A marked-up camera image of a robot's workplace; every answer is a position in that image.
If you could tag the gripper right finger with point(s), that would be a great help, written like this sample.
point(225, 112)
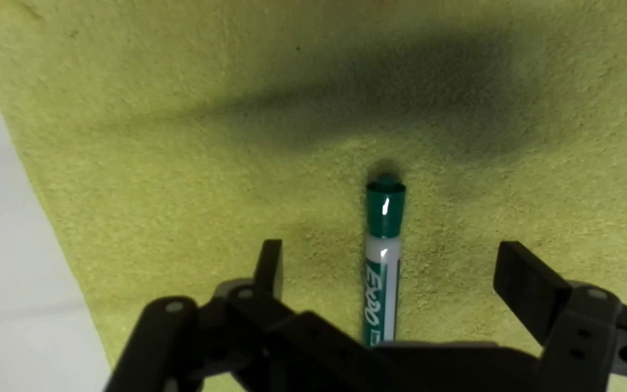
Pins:
point(575, 326)

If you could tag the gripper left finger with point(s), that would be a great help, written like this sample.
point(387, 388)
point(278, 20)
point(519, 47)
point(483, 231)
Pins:
point(248, 326)

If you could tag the green whiteboard marker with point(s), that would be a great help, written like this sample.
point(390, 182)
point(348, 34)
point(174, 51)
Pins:
point(383, 261)

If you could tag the yellow-green towel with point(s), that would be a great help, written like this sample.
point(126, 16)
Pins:
point(313, 136)

